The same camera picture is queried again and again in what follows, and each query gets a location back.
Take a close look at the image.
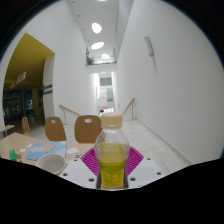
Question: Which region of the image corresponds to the white hanging sign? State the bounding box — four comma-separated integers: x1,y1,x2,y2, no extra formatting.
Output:
9,71,27,91

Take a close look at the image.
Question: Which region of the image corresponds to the group of wooden chairs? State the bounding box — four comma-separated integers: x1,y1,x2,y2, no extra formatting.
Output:
21,114,103,145

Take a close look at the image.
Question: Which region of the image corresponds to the white ceramic mug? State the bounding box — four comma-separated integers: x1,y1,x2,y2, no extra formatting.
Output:
35,153,68,176

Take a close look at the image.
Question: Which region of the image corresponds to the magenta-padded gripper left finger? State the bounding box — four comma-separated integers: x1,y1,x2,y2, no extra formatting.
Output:
59,147,101,190

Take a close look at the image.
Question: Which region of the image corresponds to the green balcony plant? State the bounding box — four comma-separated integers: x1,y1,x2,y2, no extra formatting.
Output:
85,54,96,66

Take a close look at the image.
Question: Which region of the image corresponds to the light blue printed paper sheet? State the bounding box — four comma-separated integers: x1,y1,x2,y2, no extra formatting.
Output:
25,140,68,162

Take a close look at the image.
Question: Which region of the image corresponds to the group of round ceiling lights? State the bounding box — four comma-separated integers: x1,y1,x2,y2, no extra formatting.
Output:
90,22,111,61

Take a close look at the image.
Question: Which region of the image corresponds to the wooden stair handrail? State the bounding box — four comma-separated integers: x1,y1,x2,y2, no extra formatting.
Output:
59,104,81,125
122,97,137,121

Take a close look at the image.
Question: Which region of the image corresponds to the clear bottle with yellow drink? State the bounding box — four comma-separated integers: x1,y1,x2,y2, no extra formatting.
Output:
94,112,131,190

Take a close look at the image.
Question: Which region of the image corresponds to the small white paper piece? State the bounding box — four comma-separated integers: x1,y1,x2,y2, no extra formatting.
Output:
66,147,80,155

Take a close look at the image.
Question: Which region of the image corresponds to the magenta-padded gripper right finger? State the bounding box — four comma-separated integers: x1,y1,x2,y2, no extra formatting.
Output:
125,146,165,190

